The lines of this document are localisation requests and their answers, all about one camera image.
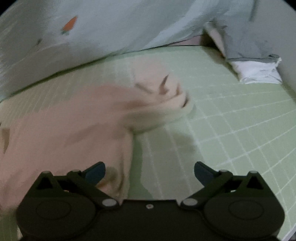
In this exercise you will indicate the white crumpled cloth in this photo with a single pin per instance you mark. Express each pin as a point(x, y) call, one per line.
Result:
point(250, 72)

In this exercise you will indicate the beige long sleeve shirt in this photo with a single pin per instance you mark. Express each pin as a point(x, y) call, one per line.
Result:
point(96, 124)

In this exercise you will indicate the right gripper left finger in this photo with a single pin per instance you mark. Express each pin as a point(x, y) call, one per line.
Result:
point(84, 184)

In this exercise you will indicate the grey hanging fabric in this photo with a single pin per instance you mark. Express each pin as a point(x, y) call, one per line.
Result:
point(266, 36)

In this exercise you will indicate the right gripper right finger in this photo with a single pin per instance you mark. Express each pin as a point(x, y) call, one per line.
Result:
point(213, 182)

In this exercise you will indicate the carrot print light sheet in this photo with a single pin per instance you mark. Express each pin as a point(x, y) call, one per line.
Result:
point(41, 38)

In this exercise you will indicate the green grid cutting mat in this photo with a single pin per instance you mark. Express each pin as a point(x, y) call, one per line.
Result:
point(233, 126)

